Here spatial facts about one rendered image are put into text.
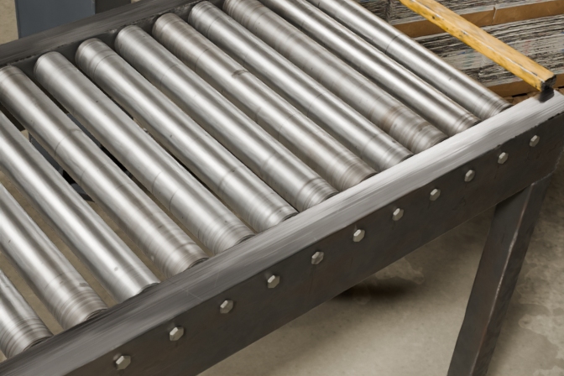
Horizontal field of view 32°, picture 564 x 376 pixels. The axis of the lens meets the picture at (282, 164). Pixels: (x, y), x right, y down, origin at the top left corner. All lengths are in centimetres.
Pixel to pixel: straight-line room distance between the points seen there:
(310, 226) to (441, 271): 115
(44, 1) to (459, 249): 108
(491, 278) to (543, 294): 69
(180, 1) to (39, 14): 69
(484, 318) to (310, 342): 52
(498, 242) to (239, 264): 58
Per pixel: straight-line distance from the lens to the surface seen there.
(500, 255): 158
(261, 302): 113
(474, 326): 170
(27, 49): 142
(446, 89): 143
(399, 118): 133
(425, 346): 212
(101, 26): 147
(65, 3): 212
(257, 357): 204
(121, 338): 102
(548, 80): 144
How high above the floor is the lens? 158
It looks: 39 degrees down
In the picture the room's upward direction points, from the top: 6 degrees clockwise
